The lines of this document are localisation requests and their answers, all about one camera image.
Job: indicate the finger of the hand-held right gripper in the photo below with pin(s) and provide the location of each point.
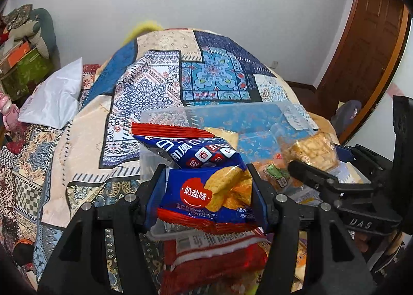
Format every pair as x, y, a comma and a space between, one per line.
342, 153
309, 175

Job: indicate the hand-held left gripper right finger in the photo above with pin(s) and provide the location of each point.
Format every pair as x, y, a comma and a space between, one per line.
258, 196

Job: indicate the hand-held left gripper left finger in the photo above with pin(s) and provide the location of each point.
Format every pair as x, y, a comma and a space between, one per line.
158, 187

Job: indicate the clear cracker packet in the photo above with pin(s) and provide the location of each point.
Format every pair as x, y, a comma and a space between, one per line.
309, 148

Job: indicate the blue red snack packet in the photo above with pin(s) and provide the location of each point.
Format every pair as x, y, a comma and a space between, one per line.
193, 191

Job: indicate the clear plastic container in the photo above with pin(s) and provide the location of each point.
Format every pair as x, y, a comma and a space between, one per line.
255, 117

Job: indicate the orange snack packet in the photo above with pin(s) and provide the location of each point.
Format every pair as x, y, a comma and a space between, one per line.
271, 172

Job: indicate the pale biscuit packet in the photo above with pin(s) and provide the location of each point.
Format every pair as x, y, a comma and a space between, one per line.
226, 137

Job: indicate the yellow snack packet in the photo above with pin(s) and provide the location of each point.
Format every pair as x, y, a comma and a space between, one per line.
301, 259

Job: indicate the dark shoe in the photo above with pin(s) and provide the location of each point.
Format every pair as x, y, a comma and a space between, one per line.
387, 256

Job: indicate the brown wooden door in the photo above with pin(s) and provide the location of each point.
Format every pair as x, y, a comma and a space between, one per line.
364, 40

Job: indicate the patchwork printed blanket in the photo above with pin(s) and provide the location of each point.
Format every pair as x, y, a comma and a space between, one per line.
209, 69

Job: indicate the patterned bed sheet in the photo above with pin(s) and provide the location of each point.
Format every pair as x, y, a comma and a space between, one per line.
29, 166

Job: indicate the white pillow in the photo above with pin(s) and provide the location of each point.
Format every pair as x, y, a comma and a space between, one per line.
55, 95

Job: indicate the yellow fluffy cloth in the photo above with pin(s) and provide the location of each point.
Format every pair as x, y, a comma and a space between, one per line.
142, 29

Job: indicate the pink toy figure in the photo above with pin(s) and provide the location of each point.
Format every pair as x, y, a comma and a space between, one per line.
7, 109

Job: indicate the green cardboard box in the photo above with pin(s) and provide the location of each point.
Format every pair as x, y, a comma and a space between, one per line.
27, 70

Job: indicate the orange cardboard box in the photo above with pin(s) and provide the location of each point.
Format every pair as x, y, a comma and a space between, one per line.
17, 54

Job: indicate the grey stuffed toy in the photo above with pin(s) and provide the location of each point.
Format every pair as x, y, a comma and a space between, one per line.
30, 29

